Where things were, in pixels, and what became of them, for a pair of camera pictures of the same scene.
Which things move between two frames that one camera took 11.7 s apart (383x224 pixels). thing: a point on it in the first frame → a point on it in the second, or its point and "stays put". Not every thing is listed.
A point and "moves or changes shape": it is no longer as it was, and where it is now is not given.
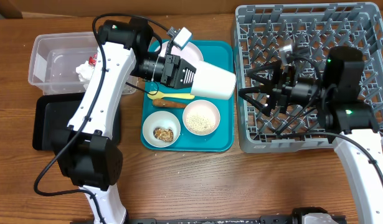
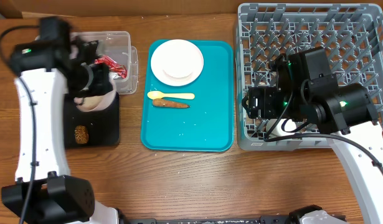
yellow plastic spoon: (159, 96) stays put
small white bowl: (161, 129) moves or changes shape
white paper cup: (212, 81) → (289, 126)
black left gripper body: (168, 71) → (89, 81)
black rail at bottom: (271, 219) stays put
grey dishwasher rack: (314, 30) stays put
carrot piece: (169, 103) stays put
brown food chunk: (166, 135) moves or changes shape
